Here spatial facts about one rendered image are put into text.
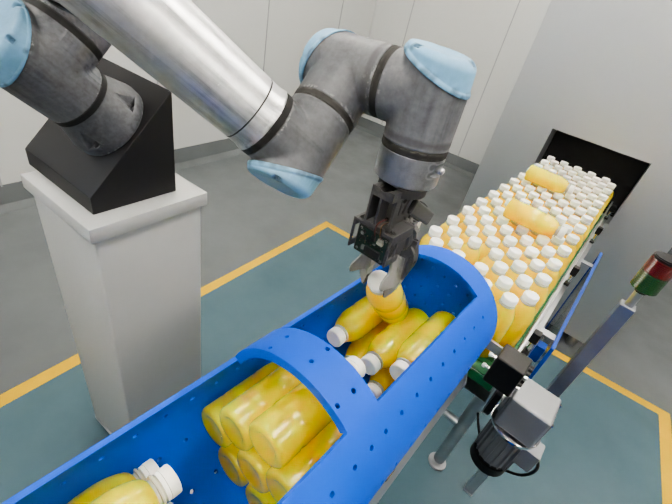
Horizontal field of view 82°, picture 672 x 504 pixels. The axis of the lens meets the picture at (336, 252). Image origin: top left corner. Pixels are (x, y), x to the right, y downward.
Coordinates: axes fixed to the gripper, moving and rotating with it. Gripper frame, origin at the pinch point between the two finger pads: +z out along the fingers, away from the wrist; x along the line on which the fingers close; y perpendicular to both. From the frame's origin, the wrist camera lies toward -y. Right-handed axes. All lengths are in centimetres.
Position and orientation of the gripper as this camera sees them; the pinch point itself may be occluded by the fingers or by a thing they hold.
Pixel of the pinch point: (378, 282)
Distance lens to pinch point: 68.1
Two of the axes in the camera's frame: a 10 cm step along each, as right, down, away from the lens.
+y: -6.5, 3.3, -6.9
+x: 7.4, 4.9, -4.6
